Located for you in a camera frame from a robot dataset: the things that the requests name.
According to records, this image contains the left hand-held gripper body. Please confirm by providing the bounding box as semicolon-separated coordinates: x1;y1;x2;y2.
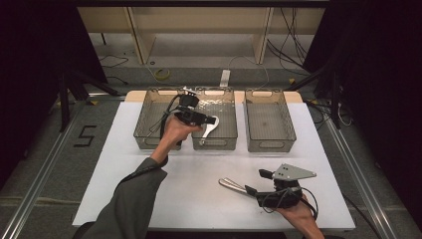
172;87;208;127

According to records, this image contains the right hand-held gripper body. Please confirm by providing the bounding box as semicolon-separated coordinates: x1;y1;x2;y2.
255;162;317;210

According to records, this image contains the white ceramic spoon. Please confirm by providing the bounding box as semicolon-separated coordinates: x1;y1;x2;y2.
198;115;221;146

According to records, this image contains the smoky clear plastic bin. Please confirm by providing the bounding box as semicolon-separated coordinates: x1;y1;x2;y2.
243;88;298;153
132;87;187;151
191;86;239;151

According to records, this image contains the silver metal utensil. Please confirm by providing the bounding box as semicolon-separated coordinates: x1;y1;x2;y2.
218;177;251;196

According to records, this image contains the person's left hand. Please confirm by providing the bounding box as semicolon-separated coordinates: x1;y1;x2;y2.
159;116;203;151

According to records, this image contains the person's right hand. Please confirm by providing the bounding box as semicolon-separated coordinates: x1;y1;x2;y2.
277;195;320;231

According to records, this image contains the white power strip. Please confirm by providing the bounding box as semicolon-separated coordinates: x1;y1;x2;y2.
219;69;232;88

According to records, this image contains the yellow tape roll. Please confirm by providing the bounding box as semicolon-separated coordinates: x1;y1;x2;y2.
154;68;172;82

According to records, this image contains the black metal stand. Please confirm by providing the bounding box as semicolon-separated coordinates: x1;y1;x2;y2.
58;69;122;133
284;59;343;130

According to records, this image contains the black curtain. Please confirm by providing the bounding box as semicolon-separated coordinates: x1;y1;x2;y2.
302;0;422;232
0;0;109;188

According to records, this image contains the dark rounded object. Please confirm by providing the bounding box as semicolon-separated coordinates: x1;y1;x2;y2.
71;221;97;239

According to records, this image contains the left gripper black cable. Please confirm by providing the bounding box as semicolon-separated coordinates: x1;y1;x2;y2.
118;94;184;185

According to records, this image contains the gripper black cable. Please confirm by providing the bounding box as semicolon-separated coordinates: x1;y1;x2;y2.
261;186;319;221
118;94;184;185

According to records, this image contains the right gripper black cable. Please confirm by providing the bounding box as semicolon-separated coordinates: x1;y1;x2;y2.
261;186;319;221

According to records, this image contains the white floor cable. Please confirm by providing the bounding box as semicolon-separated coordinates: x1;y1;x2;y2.
228;54;271;90

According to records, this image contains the aluminium floor rail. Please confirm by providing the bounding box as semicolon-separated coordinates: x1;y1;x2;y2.
322;118;401;239
0;111;86;239

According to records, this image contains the light wooden desk frame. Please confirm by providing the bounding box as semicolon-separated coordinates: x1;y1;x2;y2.
78;6;326;66

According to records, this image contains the thin black floor cable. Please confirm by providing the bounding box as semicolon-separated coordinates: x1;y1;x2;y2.
99;54;130;70

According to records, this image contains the bundle of black cables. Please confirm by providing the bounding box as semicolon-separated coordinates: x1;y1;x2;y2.
266;6;312;74

